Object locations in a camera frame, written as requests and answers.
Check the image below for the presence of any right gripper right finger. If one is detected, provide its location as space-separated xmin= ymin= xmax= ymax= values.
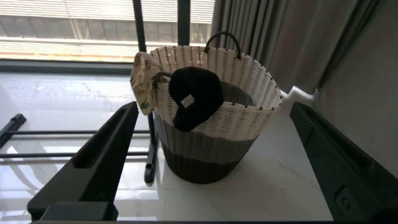
xmin=289 ymin=101 xmax=398 ymax=222

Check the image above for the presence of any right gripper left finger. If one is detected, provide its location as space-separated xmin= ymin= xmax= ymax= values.
xmin=27 ymin=101 xmax=140 ymax=222

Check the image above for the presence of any black garment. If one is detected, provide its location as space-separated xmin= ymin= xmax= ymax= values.
xmin=168 ymin=66 xmax=224 ymax=133

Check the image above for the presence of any white laundry basket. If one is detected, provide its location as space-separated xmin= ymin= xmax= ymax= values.
xmin=149 ymin=30 xmax=284 ymax=184

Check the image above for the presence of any cream printed garment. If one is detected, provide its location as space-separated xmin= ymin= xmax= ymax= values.
xmin=129 ymin=51 xmax=162 ymax=116

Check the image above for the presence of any grey curtain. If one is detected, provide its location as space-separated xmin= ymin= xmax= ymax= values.
xmin=211 ymin=0 xmax=385 ymax=96

